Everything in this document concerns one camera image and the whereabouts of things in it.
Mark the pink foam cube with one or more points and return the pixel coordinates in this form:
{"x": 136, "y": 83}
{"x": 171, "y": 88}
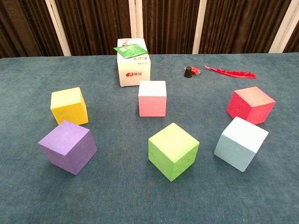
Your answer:
{"x": 151, "y": 102}

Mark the yellow foam cube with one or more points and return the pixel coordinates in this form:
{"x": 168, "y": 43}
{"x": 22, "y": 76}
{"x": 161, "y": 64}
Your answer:
{"x": 69, "y": 105}

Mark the light blue foam cube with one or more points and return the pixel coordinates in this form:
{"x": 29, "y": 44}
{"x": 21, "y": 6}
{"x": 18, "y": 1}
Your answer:
{"x": 238, "y": 147}

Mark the red foam cube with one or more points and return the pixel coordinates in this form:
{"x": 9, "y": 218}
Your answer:
{"x": 247, "y": 107}

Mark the white cardboard box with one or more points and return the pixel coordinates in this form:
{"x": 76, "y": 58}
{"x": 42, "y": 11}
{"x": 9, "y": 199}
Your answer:
{"x": 133, "y": 70}

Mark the green foam cube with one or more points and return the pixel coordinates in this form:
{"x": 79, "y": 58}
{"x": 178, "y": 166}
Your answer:
{"x": 172, "y": 151}

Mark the small black cap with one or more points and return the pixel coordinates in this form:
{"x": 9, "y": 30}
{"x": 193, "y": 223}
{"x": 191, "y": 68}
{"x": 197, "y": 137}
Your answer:
{"x": 187, "y": 72}

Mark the red candy wrapper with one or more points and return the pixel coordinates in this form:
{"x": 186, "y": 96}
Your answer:
{"x": 196, "y": 70}

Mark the green sachet packet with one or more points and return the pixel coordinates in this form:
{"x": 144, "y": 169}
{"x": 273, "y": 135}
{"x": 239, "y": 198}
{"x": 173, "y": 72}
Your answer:
{"x": 129, "y": 51}

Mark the purple foam cube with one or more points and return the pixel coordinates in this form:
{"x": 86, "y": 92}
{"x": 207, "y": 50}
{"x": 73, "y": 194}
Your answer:
{"x": 67, "y": 147}

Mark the teal felt table cover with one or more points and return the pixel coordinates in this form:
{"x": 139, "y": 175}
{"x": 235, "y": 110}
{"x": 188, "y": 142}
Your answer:
{"x": 116, "y": 198}

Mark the red feather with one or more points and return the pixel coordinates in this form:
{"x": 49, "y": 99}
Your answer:
{"x": 233, "y": 73}

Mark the white metal frame post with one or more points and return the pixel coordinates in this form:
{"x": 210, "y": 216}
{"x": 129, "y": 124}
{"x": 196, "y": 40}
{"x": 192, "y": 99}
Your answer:
{"x": 58, "y": 28}
{"x": 135, "y": 18}
{"x": 281, "y": 30}
{"x": 199, "y": 25}

